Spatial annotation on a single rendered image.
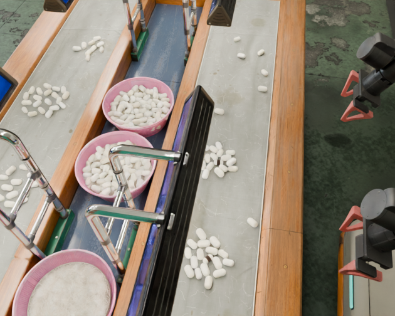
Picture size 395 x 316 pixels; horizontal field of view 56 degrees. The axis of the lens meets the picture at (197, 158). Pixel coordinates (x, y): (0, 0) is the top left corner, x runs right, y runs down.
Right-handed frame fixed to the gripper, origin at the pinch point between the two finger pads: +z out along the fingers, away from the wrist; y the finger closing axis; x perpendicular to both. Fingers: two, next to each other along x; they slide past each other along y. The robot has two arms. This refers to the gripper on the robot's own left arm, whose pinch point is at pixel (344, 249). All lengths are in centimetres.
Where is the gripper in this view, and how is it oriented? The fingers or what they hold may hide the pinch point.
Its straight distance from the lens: 87.5
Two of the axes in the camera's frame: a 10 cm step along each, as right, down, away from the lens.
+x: 8.8, 4.2, 2.3
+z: -4.2, 4.5, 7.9
